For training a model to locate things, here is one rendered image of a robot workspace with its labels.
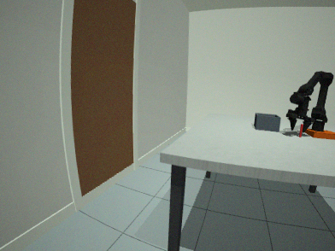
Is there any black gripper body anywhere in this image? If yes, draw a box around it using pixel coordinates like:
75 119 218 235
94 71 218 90
286 105 315 123

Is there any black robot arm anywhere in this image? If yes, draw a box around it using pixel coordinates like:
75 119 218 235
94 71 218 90
290 71 334 132

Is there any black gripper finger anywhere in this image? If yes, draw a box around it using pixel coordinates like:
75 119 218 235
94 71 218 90
303 121 313 132
287 118 297 131

